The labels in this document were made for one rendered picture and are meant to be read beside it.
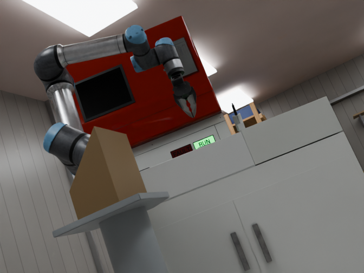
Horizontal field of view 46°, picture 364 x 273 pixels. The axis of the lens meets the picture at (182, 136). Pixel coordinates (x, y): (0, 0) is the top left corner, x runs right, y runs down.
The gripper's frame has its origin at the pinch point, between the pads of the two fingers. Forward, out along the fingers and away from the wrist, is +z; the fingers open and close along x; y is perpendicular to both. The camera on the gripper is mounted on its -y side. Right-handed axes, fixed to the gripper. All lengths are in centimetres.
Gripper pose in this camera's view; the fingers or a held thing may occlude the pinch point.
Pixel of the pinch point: (192, 114)
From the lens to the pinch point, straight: 172.7
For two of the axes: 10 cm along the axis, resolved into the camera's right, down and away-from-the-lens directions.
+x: -9.3, 3.7, 0.4
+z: 3.5, 9.1, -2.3
